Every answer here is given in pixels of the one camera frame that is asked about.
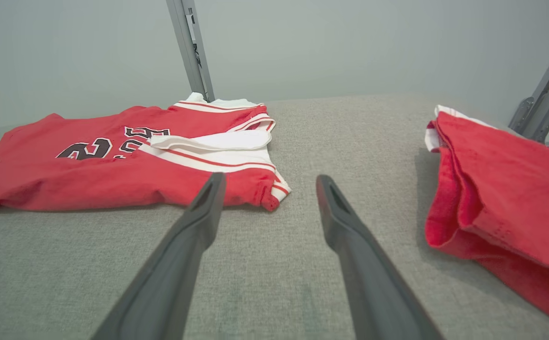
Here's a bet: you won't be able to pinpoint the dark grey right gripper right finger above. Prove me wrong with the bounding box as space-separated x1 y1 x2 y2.
315 174 446 340

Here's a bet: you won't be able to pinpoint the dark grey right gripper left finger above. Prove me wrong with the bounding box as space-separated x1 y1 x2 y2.
90 172 227 340

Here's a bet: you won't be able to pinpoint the red basketball jersey number 23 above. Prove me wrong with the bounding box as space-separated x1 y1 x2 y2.
0 92 292 217

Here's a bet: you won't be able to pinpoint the red shorts with white trim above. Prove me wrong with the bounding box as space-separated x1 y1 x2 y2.
424 105 549 332

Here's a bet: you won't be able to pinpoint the grey metal partition post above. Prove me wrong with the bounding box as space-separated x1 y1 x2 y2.
166 0 216 102

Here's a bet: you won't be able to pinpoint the grey metal hinged bracket frame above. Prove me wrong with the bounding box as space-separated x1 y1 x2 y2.
508 19 549 154

